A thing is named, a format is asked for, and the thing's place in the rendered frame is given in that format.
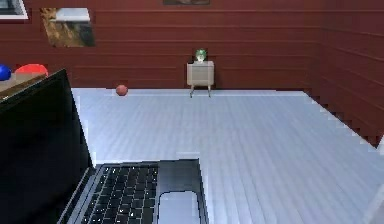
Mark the small beige side table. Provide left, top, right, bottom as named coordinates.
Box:
left=186, top=60, right=215, bottom=99

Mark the brown wooden table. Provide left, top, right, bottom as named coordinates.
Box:
left=0, top=71, right=48, bottom=101

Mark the white framed window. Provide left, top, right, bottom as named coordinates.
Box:
left=0, top=0, right=29, bottom=20

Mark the dark framed wall picture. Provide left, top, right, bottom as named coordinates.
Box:
left=162, top=0, right=211, bottom=6

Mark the red round cushion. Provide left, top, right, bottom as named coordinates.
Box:
left=14, top=63, right=50, bottom=77

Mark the grey open laptop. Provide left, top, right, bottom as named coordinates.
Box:
left=0, top=68, right=210, bottom=224

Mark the blue ball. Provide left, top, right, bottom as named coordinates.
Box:
left=0, top=64, right=13, bottom=82

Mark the orange-red ball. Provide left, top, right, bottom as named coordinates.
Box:
left=115, top=84, right=129, bottom=97

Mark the green round lamp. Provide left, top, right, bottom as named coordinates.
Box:
left=194, top=48, right=208, bottom=63

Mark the brown framed wall picture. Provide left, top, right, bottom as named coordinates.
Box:
left=40, top=7, right=96, bottom=48

